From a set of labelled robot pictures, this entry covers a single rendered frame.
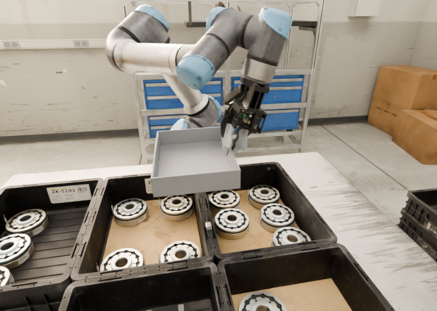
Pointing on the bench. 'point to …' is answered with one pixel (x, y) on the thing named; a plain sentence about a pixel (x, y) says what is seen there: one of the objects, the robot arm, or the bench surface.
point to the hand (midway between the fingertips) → (229, 149)
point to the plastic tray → (192, 162)
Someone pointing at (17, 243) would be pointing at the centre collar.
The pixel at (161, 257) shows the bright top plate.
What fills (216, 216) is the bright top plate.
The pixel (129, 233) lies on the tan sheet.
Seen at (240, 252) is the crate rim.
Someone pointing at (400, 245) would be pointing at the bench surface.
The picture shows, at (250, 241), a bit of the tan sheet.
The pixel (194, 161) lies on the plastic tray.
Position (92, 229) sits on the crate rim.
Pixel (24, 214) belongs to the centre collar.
